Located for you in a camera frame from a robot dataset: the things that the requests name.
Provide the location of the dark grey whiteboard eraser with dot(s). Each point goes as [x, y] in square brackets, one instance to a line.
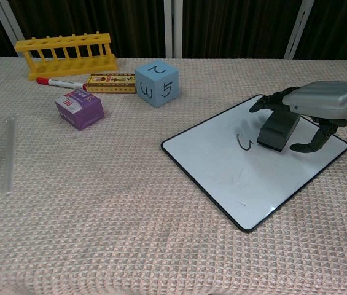
[276, 132]

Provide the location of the small white whiteboard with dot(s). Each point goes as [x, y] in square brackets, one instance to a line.
[237, 178]

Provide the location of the red capped white marker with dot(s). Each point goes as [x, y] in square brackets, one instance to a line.
[59, 82]

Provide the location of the beige woven tablecloth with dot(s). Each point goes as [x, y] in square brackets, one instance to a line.
[99, 215]

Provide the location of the white vertical frame post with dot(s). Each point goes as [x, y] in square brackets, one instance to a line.
[172, 27]

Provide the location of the blue numbered foam cube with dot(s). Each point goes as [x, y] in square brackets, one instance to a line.
[156, 86]

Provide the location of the clear glass tube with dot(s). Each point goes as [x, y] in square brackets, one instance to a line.
[10, 153]

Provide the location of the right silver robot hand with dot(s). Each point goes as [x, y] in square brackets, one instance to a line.
[323, 98]

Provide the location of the purple small carton box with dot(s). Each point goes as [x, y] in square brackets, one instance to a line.
[79, 112]

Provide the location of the white slanted frame post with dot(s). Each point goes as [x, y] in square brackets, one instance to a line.
[7, 24]
[299, 29]

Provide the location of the yellow test tube rack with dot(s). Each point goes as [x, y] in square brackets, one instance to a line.
[68, 66]

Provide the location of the yellow red flat box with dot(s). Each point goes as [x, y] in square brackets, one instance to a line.
[111, 83]

